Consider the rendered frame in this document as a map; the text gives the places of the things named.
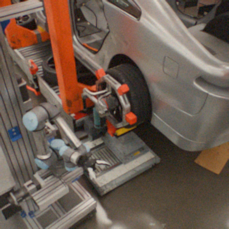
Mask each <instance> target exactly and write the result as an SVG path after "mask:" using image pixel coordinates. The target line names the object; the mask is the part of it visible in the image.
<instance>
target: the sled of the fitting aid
mask: <svg viewBox="0 0 229 229"><path fill-rule="evenodd" d="M102 141H103V142H104V143H105V144H106V145H107V146H108V147H109V149H110V150H111V151H113V153H114V154H115V155H116V156H117V157H118V158H119V160H120V161H121V162H122V163H123V164H124V165H125V164H127V163H129V162H131V161H133V160H135V159H137V158H139V157H140V156H142V155H144V154H146V153H148V152H149V147H148V146H147V145H146V144H145V145H144V146H142V147H141V148H139V149H137V150H135V151H134V152H132V153H130V154H128V155H126V156H124V155H123V154H122V153H121V152H120V151H119V149H118V148H117V147H116V146H115V145H114V144H113V143H112V142H111V141H110V140H109V139H108V138H107V137H106V135H105V134H104V135H102Z"/></svg>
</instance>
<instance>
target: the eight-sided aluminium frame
mask: <svg viewBox="0 0 229 229"><path fill-rule="evenodd" d="M104 82H106V83H108V84H109V85H110V86H112V87H113V88H114V89H115V90H116V93H117V95H118V98H119V100H120V102H121V104H122V107H123V122H119V121H118V120H117V119H116V118H114V117H113V116H112V115H111V114H110V112H109V114H108V115H107V116H105V118H106V119H107V120H108V121H109V122H110V123H111V124H113V126H114V127H115V128H119V127H122V126H125V125H127V124H129V123H128V122H126V121H125V114H127V113H129V112H130V109H131V108H130V103H128V101H127V98H126V96H125V94H123V95H121V96H120V95H119V93H118V91H117V89H118V88H119V87H120V86H121V84H119V83H118V82H117V81H116V80H115V79H113V77H111V76H110V75H109V74H107V75H104V76H102V77H101V79H99V80H98V81H97V82H96V89H97V92H99V91H102V90H103V83H104ZM101 95H103V93H102V94H98V95H97V100H98V98H99V97H100V96H101Z"/></svg>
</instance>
